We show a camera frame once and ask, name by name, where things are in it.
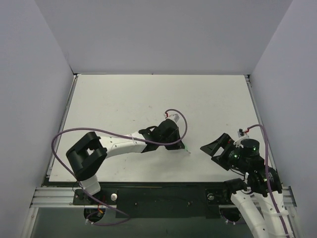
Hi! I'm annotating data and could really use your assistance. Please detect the green key tag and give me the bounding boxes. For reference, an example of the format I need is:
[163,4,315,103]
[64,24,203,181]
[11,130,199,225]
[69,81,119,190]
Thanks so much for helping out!
[184,147,191,154]

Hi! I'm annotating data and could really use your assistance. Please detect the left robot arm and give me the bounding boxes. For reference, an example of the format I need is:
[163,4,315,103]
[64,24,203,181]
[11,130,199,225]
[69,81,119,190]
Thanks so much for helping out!
[66,118,185,204]

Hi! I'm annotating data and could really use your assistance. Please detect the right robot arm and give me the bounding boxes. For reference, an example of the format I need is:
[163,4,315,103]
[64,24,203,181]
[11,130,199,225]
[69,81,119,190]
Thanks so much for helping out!
[201,131,294,238]

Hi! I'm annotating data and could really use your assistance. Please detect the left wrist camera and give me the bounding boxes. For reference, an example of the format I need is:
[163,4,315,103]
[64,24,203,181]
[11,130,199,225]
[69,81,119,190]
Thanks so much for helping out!
[169,114,179,123]

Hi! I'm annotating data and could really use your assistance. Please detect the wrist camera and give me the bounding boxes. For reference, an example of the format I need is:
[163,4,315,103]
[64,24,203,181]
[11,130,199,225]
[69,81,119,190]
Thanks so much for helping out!
[169,114,179,123]
[238,129,249,138]

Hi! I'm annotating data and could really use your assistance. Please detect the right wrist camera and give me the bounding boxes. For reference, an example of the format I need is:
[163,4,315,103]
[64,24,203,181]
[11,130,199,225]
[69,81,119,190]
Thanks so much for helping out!
[238,129,249,138]

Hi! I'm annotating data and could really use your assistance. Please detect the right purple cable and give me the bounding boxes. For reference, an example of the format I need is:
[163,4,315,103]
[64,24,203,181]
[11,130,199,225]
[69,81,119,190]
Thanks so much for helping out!
[247,124,290,238]

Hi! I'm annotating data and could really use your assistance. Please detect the purple cable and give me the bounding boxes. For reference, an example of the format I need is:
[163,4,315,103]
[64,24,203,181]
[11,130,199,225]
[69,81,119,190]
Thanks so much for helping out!
[247,124,290,238]
[51,109,188,226]

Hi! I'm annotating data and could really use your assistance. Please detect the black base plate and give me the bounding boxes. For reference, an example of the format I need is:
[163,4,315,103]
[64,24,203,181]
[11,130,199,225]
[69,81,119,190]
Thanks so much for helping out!
[71,187,233,220]

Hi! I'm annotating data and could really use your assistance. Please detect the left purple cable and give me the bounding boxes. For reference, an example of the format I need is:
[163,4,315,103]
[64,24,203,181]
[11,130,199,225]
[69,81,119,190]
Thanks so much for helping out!
[51,109,188,226]

